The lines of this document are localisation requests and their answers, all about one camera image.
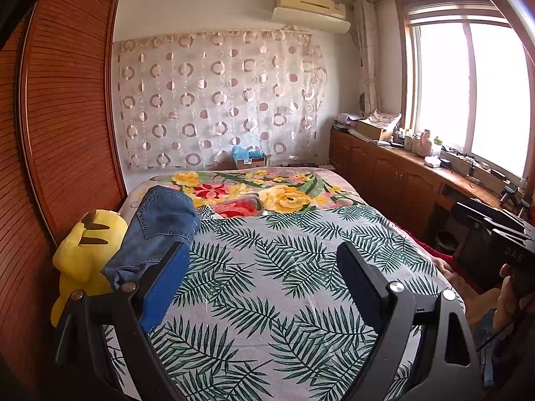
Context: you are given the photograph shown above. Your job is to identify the wooden framed window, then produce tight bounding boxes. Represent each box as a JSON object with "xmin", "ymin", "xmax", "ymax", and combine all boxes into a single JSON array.
[{"xmin": 395, "ymin": 0, "xmax": 535, "ymax": 193}]

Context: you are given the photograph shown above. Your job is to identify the yellow plush toy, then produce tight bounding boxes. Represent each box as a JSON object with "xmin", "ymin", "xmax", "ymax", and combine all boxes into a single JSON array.
[{"xmin": 51, "ymin": 209, "xmax": 128, "ymax": 328}]

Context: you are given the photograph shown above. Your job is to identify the black chair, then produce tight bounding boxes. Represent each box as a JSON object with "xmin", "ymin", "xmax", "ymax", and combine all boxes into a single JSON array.
[{"xmin": 455, "ymin": 219, "xmax": 504, "ymax": 292}]

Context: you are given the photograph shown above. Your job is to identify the circle patterned sheer curtain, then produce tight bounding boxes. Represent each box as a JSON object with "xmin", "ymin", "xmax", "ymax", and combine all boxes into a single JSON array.
[{"xmin": 114, "ymin": 29, "xmax": 327, "ymax": 171}]

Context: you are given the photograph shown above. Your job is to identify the flat cardboard box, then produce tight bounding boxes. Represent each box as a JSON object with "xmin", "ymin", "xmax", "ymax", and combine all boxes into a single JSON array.
[{"xmin": 355, "ymin": 119, "xmax": 394, "ymax": 140}]

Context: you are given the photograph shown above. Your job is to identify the floral blanket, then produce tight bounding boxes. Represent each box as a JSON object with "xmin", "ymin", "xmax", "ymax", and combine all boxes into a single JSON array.
[{"xmin": 119, "ymin": 167, "xmax": 423, "ymax": 251}]

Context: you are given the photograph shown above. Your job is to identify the small cardboard box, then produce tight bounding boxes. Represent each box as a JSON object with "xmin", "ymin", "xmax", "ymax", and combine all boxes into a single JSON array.
[{"xmin": 233, "ymin": 156, "xmax": 268, "ymax": 170}]

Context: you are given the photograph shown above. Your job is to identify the blue plastic bag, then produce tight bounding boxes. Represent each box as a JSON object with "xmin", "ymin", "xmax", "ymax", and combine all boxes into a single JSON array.
[{"xmin": 232, "ymin": 146, "xmax": 262, "ymax": 161}]

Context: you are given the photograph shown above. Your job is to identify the white waste bin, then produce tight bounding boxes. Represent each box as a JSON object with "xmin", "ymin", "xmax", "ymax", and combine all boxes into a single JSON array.
[{"xmin": 435, "ymin": 230, "xmax": 458, "ymax": 251}]

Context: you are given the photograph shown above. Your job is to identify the beige wall air conditioner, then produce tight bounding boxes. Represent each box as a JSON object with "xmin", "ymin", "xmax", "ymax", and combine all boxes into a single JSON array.
[{"xmin": 274, "ymin": 0, "xmax": 347, "ymax": 19}]

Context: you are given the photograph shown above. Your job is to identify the wooden slatted wardrobe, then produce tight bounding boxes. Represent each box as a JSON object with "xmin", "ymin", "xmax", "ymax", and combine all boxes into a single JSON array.
[{"xmin": 0, "ymin": 0, "xmax": 128, "ymax": 385}]

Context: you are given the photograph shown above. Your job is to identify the bundled floral window curtain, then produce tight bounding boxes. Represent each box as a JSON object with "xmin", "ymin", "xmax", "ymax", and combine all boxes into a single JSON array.
[{"xmin": 353, "ymin": 0, "xmax": 381, "ymax": 115}]

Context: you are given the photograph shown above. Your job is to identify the person's bare leg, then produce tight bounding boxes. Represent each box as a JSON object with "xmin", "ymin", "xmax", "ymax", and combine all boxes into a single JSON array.
[{"xmin": 432, "ymin": 257, "xmax": 515, "ymax": 326}]

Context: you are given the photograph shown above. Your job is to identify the leaf print bed sheet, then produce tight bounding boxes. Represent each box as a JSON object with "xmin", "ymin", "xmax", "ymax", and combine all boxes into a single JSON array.
[{"xmin": 100, "ymin": 205, "xmax": 466, "ymax": 401}]

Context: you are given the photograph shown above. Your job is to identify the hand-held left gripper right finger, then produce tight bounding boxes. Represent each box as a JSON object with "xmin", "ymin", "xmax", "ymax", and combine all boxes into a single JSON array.
[{"xmin": 336, "ymin": 241, "xmax": 483, "ymax": 401}]

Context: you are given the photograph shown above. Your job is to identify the long wooden cabinet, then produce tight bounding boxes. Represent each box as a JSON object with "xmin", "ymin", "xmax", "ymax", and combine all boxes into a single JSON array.
[{"xmin": 329, "ymin": 127, "xmax": 535, "ymax": 260}]

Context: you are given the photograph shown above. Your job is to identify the red cloth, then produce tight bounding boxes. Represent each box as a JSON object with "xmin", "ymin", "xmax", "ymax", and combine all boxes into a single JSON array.
[{"xmin": 412, "ymin": 234, "xmax": 454, "ymax": 268}]

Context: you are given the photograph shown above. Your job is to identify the person's denim shorts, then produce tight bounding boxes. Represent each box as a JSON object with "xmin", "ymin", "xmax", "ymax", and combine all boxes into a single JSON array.
[{"xmin": 476, "ymin": 309, "xmax": 506, "ymax": 387}]

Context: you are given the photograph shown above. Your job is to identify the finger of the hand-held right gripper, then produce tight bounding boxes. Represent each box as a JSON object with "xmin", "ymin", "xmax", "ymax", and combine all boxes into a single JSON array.
[
  {"xmin": 487, "ymin": 217, "xmax": 535, "ymax": 245},
  {"xmin": 453, "ymin": 201, "xmax": 528, "ymax": 231}
]

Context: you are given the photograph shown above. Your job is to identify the blue denim pants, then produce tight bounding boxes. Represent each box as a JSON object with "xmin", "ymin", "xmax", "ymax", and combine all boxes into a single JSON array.
[{"xmin": 101, "ymin": 186, "xmax": 201, "ymax": 291}]

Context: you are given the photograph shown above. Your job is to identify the stack of papers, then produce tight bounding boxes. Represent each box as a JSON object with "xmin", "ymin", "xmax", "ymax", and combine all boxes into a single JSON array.
[{"xmin": 333, "ymin": 113, "xmax": 360, "ymax": 131}]

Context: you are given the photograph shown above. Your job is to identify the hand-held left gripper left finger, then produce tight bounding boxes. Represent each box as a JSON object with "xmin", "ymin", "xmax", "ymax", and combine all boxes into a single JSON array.
[{"xmin": 54, "ymin": 240, "xmax": 191, "ymax": 401}]

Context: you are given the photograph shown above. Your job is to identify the person's right hand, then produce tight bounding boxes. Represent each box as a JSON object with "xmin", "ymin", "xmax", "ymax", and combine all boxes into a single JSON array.
[{"xmin": 493, "ymin": 264, "xmax": 535, "ymax": 335}]

